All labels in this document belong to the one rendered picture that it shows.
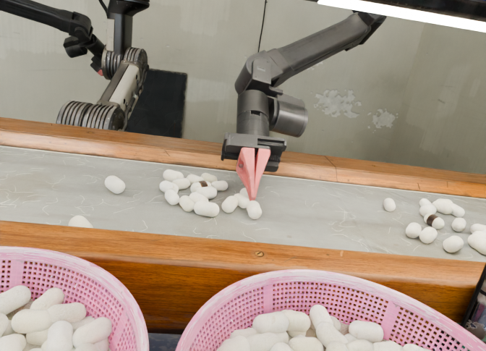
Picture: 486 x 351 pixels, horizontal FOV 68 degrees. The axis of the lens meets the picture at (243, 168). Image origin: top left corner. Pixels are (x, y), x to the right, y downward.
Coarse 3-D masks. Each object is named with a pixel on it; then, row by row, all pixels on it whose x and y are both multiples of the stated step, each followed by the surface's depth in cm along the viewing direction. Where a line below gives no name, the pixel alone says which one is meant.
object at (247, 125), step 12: (240, 120) 61; (252, 120) 60; (264, 120) 61; (228, 132) 57; (240, 132) 60; (252, 132) 58; (264, 132) 59; (264, 144) 58; (276, 144) 58; (228, 156) 61
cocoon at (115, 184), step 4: (108, 176) 55; (112, 176) 54; (108, 180) 54; (112, 180) 53; (116, 180) 53; (120, 180) 53; (108, 184) 53; (112, 184) 53; (116, 184) 53; (120, 184) 53; (124, 184) 54; (108, 188) 54; (112, 188) 53; (116, 188) 53; (120, 188) 53; (124, 188) 54; (116, 192) 53; (120, 192) 53
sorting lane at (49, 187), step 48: (0, 192) 49; (48, 192) 51; (96, 192) 53; (144, 192) 56; (288, 192) 65; (336, 192) 68; (384, 192) 72; (240, 240) 46; (288, 240) 48; (336, 240) 50; (384, 240) 52
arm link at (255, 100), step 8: (240, 96) 64; (248, 96) 63; (256, 96) 63; (264, 96) 64; (240, 104) 63; (248, 104) 62; (256, 104) 62; (264, 104) 63; (272, 104) 66; (240, 112) 62; (256, 112) 61; (264, 112) 62; (272, 112) 65; (272, 120) 64
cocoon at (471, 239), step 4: (472, 236) 53; (476, 236) 53; (480, 236) 53; (468, 240) 54; (472, 240) 53; (476, 240) 53; (480, 240) 52; (484, 240) 52; (472, 244) 53; (476, 244) 52; (480, 244) 52; (484, 244) 52; (476, 248) 53; (480, 248) 52; (484, 248) 51; (480, 252) 52; (484, 252) 52
